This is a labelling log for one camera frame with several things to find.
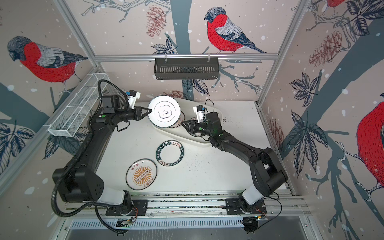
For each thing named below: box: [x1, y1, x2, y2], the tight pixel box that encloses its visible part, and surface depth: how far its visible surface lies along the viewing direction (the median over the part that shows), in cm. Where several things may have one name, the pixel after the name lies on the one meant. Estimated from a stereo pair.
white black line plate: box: [148, 95, 181, 128], surface depth 81 cm
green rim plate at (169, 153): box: [155, 140, 185, 167], surface depth 95 cm
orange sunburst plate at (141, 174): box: [125, 158, 158, 191], surface depth 86 cm
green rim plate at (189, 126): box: [182, 117, 202, 137], surface depth 74 cm
